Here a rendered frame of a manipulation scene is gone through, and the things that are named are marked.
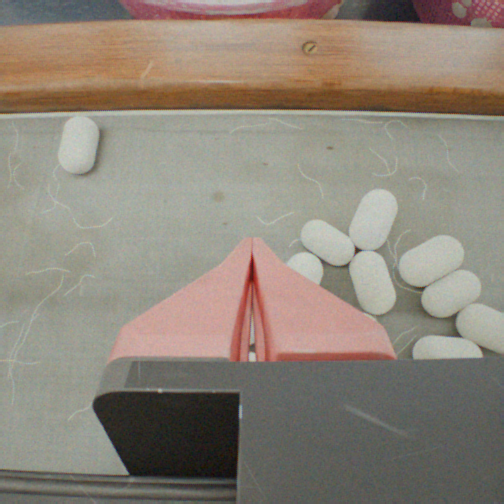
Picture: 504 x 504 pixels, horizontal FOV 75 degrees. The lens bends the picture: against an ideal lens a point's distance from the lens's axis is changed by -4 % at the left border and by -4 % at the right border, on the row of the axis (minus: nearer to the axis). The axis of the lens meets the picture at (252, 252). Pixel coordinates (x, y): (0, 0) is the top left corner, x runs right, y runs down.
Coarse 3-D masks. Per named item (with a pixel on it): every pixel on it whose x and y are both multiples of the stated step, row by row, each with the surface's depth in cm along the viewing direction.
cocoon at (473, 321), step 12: (468, 312) 18; (480, 312) 18; (492, 312) 18; (456, 324) 19; (468, 324) 18; (480, 324) 17; (492, 324) 17; (468, 336) 18; (480, 336) 17; (492, 336) 17; (492, 348) 18
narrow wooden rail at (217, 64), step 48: (0, 48) 21; (48, 48) 21; (96, 48) 21; (144, 48) 21; (192, 48) 21; (240, 48) 21; (288, 48) 21; (336, 48) 21; (384, 48) 21; (432, 48) 21; (480, 48) 21; (0, 96) 21; (48, 96) 21; (96, 96) 21; (144, 96) 21; (192, 96) 21; (240, 96) 21; (288, 96) 21; (336, 96) 21; (384, 96) 21; (432, 96) 21; (480, 96) 21
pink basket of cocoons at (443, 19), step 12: (420, 0) 31; (432, 0) 29; (444, 0) 28; (456, 0) 27; (480, 0) 25; (492, 0) 24; (420, 12) 32; (432, 12) 30; (444, 12) 29; (468, 12) 27; (480, 12) 26; (492, 12) 25; (444, 24) 30; (456, 24) 28; (468, 24) 27; (492, 24) 26
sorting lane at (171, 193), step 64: (0, 128) 22; (128, 128) 22; (192, 128) 22; (256, 128) 22; (320, 128) 22; (384, 128) 22; (448, 128) 22; (0, 192) 21; (64, 192) 21; (128, 192) 21; (192, 192) 21; (256, 192) 21; (320, 192) 21; (448, 192) 21; (0, 256) 20; (64, 256) 20; (128, 256) 20; (192, 256) 20; (384, 256) 20; (0, 320) 19; (64, 320) 19; (128, 320) 19; (384, 320) 19; (448, 320) 19; (0, 384) 18; (64, 384) 19; (0, 448) 18; (64, 448) 18
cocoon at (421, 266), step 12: (432, 240) 19; (444, 240) 19; (456, 240) 19; (408, 252) 19; (420, 252) 18; (432, 252) 18; (444, 252) 18; (456, 252) 18; (408, 264) 18; (420, 264) 18; (432, 264) 18; (444, 264) 18; (456, 264) 18; (408, 276) 19; (420, 276) 18; (432, 276) 18
